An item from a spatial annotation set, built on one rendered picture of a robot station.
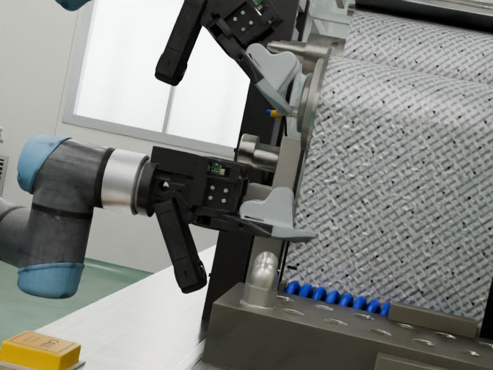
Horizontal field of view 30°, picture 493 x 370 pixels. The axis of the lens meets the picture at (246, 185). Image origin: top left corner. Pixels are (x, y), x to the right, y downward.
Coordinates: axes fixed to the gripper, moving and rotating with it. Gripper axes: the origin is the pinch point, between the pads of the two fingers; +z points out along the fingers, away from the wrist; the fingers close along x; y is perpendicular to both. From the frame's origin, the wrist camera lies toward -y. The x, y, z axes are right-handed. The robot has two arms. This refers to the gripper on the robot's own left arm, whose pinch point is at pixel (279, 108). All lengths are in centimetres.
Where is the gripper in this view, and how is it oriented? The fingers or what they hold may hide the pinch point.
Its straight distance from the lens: 113.4
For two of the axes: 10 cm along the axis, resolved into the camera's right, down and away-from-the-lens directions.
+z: 6.1, 7.9, -0.7
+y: 7.8, -6.2, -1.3
